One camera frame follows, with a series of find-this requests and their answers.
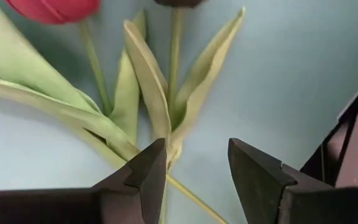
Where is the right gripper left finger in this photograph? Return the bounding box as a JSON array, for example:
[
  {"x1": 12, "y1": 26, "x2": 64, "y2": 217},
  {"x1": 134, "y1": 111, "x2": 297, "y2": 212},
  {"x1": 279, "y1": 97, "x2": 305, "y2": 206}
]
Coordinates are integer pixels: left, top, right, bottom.
[{"x1": 0, "y1": 138, "x2": 168, "y2": 224}]

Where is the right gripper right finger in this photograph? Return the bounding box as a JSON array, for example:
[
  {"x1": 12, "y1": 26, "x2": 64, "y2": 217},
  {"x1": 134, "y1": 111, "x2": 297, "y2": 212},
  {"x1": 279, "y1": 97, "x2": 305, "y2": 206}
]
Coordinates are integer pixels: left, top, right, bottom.
[{"x1": 227, "y1": 138, "x2": 358, "y2": 224}]

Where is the red artificial tulip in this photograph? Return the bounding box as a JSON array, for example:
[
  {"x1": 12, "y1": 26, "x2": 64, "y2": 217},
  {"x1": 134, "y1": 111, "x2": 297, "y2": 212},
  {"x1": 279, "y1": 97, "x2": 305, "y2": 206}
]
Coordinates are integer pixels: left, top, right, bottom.
[{"x1": 0, "y1": 0, "x2": 229, "y2": 224}]

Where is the black table frame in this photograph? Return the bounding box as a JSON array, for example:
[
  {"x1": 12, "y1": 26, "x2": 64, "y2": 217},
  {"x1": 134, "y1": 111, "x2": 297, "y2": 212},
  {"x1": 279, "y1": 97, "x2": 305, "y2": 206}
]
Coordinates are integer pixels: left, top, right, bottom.
[{"x1": 300, "y1": 70, "x2": 358, "y2": 189}]

